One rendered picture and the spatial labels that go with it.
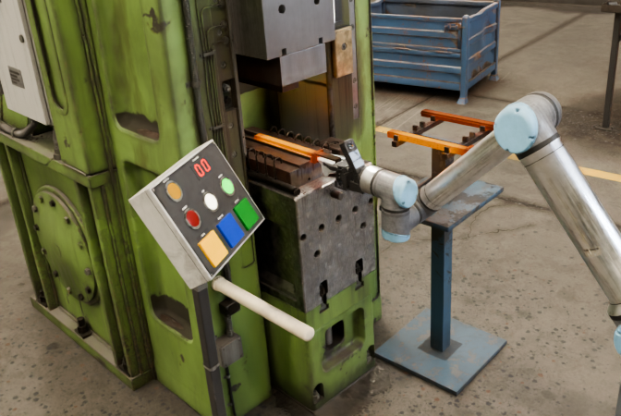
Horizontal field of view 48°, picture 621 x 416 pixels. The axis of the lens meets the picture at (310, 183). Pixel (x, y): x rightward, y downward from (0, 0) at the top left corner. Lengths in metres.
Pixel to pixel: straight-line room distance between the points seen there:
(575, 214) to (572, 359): 1.35
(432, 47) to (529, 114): 4.19
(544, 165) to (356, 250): 0.97
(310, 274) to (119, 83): 0.91
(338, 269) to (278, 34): 0.88
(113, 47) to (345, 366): 1.45
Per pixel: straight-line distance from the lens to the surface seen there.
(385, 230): 2.19
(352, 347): 2.84
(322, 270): 2.47
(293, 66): 2.21
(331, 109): 2.58
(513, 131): 1.81
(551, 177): 1.82
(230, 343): 2.50
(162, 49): 2.09
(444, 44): 5.92
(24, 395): 3.21
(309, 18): 2.24
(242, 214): 1.97
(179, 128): 2.15
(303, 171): 2.34
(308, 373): 2.68
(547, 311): 3.36
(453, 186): 2.16
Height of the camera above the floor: 1.90
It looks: 25 degrees down
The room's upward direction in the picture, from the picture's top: 4 degrees counter-clockwise
